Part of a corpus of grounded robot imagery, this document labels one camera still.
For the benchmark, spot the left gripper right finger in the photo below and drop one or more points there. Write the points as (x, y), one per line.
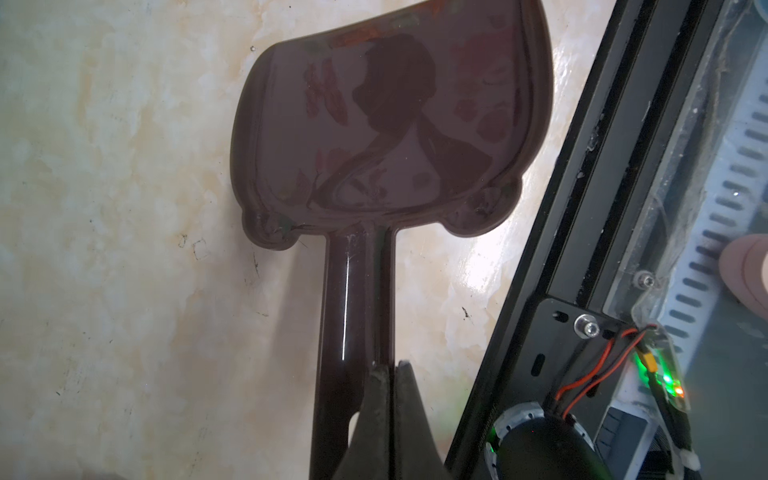
(414, 452)

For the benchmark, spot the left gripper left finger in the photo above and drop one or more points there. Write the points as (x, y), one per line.
(368, 455)

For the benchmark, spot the dark brown dustpan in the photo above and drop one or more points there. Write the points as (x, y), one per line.
(428, 114)

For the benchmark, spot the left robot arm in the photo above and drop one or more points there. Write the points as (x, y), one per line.
(527, 443)

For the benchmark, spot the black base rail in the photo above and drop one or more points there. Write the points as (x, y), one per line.
(579, 332)

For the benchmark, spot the white vented cable duct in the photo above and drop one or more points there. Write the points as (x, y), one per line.
(723, 211)

